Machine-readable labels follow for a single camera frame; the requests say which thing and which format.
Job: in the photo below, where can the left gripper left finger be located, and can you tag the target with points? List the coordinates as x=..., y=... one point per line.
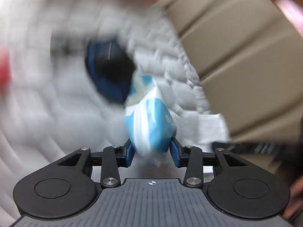
x=113, y=158

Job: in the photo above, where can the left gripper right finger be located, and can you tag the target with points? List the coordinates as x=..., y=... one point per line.
x=190, y=158

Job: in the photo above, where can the white paper towel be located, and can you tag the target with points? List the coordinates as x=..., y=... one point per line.
x=210, y=132

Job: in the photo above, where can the blue cotton pads packet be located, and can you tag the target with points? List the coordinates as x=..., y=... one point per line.
x=148, y=122

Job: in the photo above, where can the red white foam rocket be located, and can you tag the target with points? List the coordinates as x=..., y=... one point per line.
x=5, y=72

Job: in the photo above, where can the person's hand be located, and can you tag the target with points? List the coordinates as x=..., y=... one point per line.
x=296, y=198

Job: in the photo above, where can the grey quilted mattress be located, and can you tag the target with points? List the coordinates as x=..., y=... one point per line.
x=51, y=106

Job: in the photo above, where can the beige padded headboard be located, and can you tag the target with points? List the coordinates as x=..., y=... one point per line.
x=249, y=60

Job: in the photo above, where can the pink plush toy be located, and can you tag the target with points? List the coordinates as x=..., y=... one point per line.
x=293, y=12

